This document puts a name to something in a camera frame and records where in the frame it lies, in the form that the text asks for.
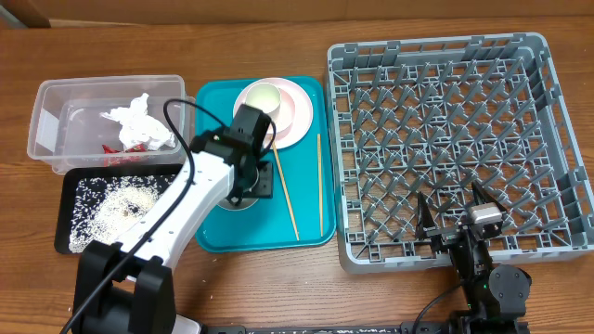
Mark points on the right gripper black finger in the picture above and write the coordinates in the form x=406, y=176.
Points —
x=426, y=227
x=484, y=201

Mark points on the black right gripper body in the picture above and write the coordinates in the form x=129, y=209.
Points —
x=442, y=240

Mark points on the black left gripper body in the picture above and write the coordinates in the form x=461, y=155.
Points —
x=239, y=191

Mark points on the wooden chopstick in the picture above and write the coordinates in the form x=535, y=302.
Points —
x=285, y=190
x=320, y=185

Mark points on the grey bowl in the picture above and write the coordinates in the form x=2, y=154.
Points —
x=237, y=199

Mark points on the red snack wrapper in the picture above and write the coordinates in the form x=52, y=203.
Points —
x=117, y=157

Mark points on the white napkin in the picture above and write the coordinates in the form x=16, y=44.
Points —
x=138, y=127

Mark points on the white rice pile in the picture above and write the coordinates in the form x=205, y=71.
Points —
x=123, y=206

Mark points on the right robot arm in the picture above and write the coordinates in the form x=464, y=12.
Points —
x=496, y=295

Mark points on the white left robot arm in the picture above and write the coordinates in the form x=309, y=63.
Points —
x=127, y=286

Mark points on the teal serving tray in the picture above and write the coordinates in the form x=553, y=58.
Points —
x=267, y=224

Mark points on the pink bowl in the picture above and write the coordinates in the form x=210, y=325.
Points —
x=286, y=113

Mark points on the cream cup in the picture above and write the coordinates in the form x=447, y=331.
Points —
x=265, y=97

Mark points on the white plate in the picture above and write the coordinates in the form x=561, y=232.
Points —
x=303, y=111

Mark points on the grey dish rack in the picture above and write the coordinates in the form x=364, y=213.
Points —
x=436, y=115

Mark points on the clear plastic bin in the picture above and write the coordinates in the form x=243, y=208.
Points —
x=66, y=130

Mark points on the black plastic tray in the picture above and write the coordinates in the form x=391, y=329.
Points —
x=84, y=189

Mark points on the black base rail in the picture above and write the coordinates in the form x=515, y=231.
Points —
x=404, y=328

